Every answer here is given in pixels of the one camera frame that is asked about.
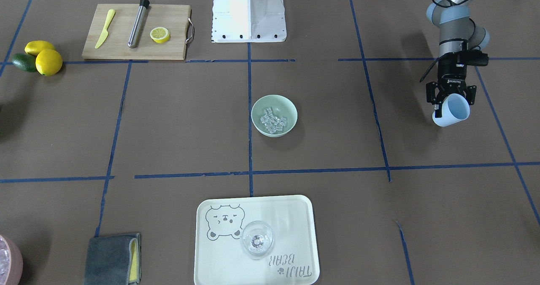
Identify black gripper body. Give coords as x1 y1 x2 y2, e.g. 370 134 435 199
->
425 51 489 104

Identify light blue cup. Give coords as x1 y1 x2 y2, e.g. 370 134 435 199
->
432 94 470 127

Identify green bowl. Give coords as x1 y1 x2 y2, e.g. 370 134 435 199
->
250 94 298 137

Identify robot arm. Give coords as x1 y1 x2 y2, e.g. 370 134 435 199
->
420 0 490 127

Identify ice cubes in green bowl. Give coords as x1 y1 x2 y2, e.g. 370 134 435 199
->
260 108 289 134

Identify pink bowl of ice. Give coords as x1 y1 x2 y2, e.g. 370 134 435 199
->
0 235 23 285

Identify clear wine glass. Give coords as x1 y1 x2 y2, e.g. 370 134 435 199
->
240 221 275 260

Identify cream bear tray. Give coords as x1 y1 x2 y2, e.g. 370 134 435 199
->
194 195 321 285

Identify lemon half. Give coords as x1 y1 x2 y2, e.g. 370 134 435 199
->
150 27 170 44

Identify steel muddler black tip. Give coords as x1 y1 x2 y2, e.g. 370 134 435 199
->
127 0 150 48

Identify wooden cutting board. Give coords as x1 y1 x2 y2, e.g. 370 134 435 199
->
81 4 195 61

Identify yellow plastic knife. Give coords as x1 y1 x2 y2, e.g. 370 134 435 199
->
94 9 116 49

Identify grey yellow folded cloth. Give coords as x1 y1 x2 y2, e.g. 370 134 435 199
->
83 232 141 285

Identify yellow lemon lower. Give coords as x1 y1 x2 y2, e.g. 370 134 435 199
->
35 49 63 76

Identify yellow lemon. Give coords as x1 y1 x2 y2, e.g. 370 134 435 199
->
35 49 63 76
24 40 56 56

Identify yellow lemon upper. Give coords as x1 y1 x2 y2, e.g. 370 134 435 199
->
24 40 56 56

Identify green lime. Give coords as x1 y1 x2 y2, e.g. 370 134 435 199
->
12 53 38 73

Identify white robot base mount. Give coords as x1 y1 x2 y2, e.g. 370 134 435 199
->
211 0 287 43

